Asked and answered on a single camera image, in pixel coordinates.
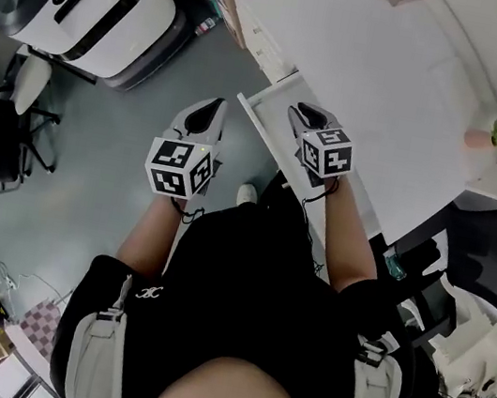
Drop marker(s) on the small bottle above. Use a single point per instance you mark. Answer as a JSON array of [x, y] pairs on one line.
[[206, 26]]

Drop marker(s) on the person's left white shoe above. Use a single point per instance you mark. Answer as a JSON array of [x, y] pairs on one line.
[[247, 193]]

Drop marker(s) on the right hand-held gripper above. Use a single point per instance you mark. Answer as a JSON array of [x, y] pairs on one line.
[[328, 152]]

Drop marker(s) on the person's right forearm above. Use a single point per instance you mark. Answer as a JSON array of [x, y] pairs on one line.
[[346, 239]]

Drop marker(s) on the green packet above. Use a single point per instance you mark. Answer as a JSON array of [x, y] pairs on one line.
[[395, 264]]

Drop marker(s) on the pink checkered box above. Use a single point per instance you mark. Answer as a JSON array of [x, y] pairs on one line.
[[43, 324]]

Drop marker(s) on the white dresser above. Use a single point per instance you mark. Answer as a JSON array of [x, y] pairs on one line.
[[372, 62]]

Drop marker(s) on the person's left forearm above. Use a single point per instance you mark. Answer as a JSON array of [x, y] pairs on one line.
[[151, 238]]

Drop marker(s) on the grey swivel chair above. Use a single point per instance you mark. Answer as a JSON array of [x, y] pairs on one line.
[[31, 79]]

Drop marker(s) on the black office chair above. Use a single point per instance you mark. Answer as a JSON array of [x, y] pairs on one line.
[[495, 256]]

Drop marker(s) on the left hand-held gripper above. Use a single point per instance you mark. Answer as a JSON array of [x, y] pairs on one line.
[[173, 166]]

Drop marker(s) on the white plastic chair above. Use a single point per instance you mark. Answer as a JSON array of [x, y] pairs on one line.
[[474, 347]]

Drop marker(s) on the person's black shirt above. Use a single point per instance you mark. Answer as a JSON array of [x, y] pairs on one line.
[[234, 305]]

